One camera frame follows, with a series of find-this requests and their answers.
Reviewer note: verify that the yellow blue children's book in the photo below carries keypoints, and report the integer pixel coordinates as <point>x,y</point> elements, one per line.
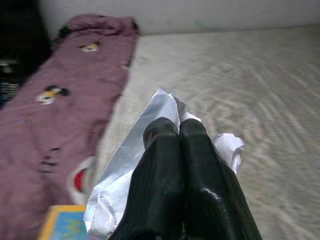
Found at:
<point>65,222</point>

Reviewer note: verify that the white grey patterned mattress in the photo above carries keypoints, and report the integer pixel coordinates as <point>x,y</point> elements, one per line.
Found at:
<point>237,87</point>

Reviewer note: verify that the purple Mickey print blanket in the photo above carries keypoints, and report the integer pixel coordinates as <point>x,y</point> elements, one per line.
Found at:
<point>62,120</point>

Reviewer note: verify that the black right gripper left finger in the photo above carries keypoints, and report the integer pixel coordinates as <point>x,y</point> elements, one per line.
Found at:
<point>155,187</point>

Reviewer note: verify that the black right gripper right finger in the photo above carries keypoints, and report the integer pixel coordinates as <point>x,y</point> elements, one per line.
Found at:
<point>212,195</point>

